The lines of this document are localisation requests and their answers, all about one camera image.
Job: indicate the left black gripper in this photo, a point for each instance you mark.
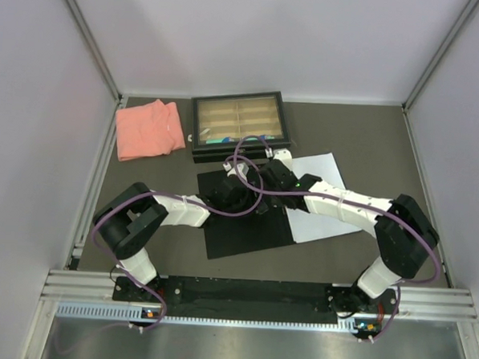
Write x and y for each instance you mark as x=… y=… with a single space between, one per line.
x=253 y=199

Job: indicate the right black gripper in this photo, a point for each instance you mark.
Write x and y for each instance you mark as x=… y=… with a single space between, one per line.
x=275 y=201

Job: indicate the black ring binder folder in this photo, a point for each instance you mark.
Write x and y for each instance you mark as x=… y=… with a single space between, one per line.
x=266 y=227

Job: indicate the white paper sheet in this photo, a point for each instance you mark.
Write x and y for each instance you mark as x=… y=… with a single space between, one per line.
x=308 y=227

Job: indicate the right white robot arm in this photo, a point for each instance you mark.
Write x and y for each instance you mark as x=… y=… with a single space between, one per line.
x=406 y=238

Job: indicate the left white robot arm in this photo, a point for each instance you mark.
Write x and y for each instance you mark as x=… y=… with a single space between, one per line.
x=128 y=222

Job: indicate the black glass-lid compartment box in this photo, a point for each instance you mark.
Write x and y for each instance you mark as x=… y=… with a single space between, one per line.
x=219 y=122

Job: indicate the pink folded cloth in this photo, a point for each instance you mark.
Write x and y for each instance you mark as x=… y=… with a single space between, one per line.
x=148 y=130

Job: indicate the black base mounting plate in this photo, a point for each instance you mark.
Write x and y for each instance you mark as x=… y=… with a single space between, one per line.
x=247 y=299

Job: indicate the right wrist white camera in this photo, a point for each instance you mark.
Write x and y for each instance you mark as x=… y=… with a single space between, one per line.
x=282 y=155

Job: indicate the wrist white camera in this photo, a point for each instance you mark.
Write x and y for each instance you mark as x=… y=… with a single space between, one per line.
x=239 y=170
x=282 y=155

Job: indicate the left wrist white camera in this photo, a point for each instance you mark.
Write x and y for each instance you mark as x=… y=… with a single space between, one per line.
x=239 y=170

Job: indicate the aluminium frame rail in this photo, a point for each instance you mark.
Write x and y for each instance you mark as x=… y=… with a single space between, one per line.
x=93 y=48

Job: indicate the grey slotted cable duct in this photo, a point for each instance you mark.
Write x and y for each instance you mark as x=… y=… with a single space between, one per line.
x=138 y=314

